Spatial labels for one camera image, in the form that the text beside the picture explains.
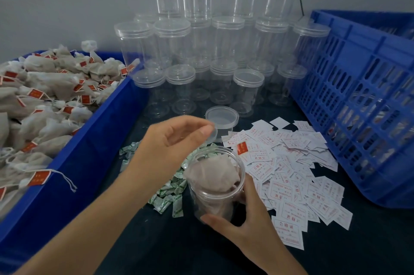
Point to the person's left hand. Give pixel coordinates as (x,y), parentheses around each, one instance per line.
(161,158)

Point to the person's right hand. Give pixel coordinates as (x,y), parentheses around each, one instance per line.
(255,229)

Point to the person's left thumb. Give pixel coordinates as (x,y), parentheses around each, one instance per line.
(194,140)

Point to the person's right thumb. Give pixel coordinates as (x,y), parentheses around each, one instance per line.
(221,224)

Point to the clear plastic jar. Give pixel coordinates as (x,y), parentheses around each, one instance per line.
(210,197)

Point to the person's right forearm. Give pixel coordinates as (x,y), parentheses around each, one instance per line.
(278,263)

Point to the person's left forearm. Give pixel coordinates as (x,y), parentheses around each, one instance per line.
(87,223)

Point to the beige tea bag red tag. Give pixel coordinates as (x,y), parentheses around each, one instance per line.
(213,171)

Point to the clear plastic lid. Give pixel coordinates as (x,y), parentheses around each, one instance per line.
(223,118)

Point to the pile of green white sachets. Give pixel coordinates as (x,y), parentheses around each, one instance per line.
(168,195)

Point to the pile of white paper slips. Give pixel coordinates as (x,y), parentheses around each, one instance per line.
(291,168)

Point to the stack of lidded clear jars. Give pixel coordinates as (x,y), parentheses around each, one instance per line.
(223,41)

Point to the solid blue plastic bin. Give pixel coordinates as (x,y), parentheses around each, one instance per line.
(84,161)

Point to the pile of beige tea bags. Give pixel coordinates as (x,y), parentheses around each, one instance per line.
(42,106)

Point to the slotted blue plastic crate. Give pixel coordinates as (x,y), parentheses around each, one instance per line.
(362,96)

